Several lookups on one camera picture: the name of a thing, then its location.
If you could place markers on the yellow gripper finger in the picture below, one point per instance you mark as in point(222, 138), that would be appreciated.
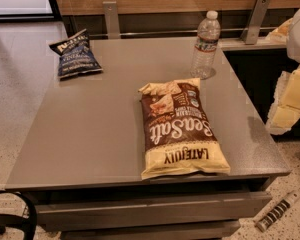
point(284, 112)
point(280, 33)

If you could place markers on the brown yellow tortilla chip bag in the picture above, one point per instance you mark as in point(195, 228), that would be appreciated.
point(178, 136)

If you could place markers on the grey table drawer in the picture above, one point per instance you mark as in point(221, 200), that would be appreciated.
point(151, 211)

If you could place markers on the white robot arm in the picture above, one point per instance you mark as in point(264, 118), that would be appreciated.
point(293, 39)

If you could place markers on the white power strip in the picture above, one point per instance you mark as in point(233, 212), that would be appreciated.
point(278, 211)

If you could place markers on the blue chip bag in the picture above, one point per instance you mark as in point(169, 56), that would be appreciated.
point(75, 56)

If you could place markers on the clear plastic water bottle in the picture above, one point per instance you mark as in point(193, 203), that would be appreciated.
point(205, 47)

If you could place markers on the black chair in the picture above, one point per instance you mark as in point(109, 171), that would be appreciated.
point(26, 224)

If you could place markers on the right metal bracket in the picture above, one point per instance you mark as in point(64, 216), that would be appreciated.
point(250, 33)

